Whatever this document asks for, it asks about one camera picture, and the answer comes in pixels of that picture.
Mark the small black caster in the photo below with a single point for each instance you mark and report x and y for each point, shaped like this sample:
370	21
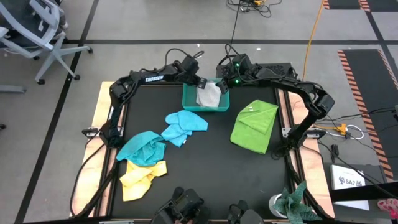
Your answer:
2	126

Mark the person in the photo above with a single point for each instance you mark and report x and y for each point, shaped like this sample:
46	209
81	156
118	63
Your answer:
63	22

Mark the silver metal bracket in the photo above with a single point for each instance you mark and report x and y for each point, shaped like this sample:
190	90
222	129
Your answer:
90	132
315	133

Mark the teal microfiber towel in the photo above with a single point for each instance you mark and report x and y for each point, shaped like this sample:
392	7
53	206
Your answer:
143	149

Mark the grey office chair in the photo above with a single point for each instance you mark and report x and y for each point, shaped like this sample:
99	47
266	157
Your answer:
40	34

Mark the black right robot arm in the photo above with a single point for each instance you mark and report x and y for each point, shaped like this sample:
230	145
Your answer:
311	90

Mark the black power adapter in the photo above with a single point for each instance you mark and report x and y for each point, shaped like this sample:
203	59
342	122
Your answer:
335	150

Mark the wooden side board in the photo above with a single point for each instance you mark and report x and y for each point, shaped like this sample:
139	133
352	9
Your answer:
104	102
297	96

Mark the green crumpled rag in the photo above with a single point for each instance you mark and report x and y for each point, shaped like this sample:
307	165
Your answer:
292	205

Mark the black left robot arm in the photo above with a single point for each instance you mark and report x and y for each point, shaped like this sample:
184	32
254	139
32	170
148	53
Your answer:
155	78

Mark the yellow power connector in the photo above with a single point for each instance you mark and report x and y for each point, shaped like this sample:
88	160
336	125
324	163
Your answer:
341	128

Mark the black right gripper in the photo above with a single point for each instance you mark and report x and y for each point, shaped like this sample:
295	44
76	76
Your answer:
237	73

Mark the grey chair base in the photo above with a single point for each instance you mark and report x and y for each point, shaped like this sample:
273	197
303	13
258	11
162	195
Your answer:
12	89

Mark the black flat bar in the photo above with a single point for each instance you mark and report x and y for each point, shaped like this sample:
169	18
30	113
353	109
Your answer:
363	191

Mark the white printed paper box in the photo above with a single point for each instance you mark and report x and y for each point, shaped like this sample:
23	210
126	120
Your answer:
348	183

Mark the pink patterned object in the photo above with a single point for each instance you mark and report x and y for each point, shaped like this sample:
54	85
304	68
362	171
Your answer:
388	206

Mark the grey waffle-weave towel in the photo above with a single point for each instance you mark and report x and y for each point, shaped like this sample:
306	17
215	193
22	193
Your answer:
209	96

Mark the teal plastic bin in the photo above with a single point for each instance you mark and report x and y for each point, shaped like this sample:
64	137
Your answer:
188	96

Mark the green microfiber towel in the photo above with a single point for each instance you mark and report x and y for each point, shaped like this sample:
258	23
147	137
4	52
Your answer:
255	124

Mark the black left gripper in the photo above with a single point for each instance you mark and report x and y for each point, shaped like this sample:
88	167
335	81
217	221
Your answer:
190	68

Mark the yellow microfiber towel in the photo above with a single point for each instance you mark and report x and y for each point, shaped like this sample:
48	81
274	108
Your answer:
136	183

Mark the black mat orange-striped edge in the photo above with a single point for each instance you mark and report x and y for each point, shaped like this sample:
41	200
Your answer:
370	102
357	3

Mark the black perforated computer case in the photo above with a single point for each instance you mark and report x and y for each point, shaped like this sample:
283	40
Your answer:
281	69

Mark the light blue microfiber towel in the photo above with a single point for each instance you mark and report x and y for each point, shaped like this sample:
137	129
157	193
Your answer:
183	123

